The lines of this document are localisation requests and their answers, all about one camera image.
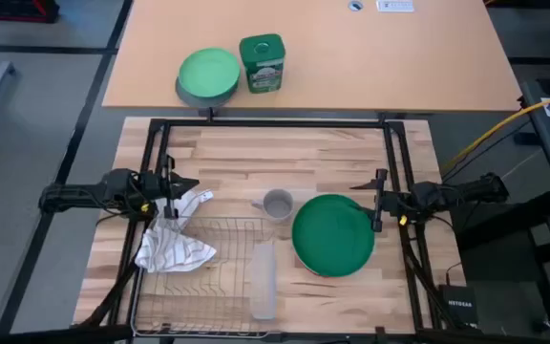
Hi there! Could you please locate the wire dish rack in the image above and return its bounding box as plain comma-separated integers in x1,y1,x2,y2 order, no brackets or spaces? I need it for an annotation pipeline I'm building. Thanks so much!
130,215,279,339

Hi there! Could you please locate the light wood desk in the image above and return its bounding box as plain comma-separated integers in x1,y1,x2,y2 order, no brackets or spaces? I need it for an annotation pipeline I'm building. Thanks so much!
101,0,523,114

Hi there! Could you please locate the yellow cable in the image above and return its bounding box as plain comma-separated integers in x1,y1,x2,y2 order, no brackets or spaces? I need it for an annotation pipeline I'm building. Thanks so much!
441,87,550,172

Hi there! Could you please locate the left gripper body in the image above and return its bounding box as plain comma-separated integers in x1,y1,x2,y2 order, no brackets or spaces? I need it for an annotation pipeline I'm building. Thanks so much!
136,155,183,221

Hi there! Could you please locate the white label plate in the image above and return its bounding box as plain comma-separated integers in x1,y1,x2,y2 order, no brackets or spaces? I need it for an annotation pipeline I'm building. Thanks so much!
375,0,415,13

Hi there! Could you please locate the black and red crate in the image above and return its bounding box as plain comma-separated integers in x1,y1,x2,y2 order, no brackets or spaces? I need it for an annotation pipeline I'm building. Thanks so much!
0,0,61,24

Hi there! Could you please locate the grey patterned mug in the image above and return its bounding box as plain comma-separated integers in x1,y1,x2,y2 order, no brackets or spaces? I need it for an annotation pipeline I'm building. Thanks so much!
250,188,295,225

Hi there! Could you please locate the black network switch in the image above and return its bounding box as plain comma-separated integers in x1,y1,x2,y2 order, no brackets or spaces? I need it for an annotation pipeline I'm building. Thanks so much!
437,284,479,326

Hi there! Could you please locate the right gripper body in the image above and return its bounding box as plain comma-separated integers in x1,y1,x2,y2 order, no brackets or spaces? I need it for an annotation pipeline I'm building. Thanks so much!
372,168,417,234

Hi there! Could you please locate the green detergent tub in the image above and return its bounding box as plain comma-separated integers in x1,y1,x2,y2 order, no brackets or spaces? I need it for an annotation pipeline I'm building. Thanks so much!
239,32,286,95

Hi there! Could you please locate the clear plastic cutlery holder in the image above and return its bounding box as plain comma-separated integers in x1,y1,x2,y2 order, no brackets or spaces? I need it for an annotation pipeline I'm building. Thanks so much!
249,241,278,321

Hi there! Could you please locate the white striped dish towel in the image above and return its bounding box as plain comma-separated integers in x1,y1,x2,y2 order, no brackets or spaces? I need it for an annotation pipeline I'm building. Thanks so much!
135,188,218,274

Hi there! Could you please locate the black metal table frame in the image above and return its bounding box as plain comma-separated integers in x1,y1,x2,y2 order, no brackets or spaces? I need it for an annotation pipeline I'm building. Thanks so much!
72,108,484,344

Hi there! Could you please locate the dark green plate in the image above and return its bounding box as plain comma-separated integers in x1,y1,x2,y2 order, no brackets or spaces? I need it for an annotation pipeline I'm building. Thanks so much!
291,193,376,278

